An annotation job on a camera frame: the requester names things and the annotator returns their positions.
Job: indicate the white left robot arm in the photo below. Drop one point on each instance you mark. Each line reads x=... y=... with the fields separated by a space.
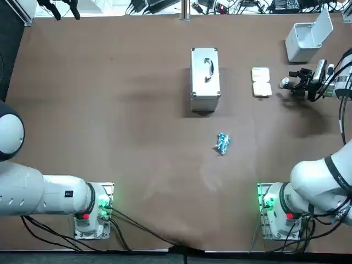
x=41 y=192

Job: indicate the black power adapter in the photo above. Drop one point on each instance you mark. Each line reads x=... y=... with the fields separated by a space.
x=138 y=5

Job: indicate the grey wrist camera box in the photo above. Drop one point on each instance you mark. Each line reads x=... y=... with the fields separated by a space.
x=320 y=70

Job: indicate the red plug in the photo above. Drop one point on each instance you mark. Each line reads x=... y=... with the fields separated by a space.
x=223 y=8

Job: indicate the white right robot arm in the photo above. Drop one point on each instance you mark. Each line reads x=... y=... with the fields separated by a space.
x=310 y=176

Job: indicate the black labelled power brick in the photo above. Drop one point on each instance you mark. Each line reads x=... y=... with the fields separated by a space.
x=286 y=3

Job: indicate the aluminium first aid case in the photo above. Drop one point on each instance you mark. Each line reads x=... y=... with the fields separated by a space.
x=200 y=82

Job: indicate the aluminium frame post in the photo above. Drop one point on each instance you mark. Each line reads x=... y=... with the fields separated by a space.
x=347 y=12
x=27 y=13
x=184 y=11

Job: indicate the white bin with open lid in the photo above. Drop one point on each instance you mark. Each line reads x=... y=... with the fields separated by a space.
x=299 y=46

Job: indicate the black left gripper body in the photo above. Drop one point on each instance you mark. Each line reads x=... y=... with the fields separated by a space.
x=55 y=2

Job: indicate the blue and white packet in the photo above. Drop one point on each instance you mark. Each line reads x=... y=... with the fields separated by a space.
x=223 y=143

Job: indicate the white open pill box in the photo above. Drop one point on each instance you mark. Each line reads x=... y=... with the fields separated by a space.
x=261 y=88

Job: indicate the white medicine bottle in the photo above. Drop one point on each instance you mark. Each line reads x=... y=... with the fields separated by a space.
x=284 y=82

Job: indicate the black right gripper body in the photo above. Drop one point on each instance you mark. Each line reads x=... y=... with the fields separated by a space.
x=312 y=90

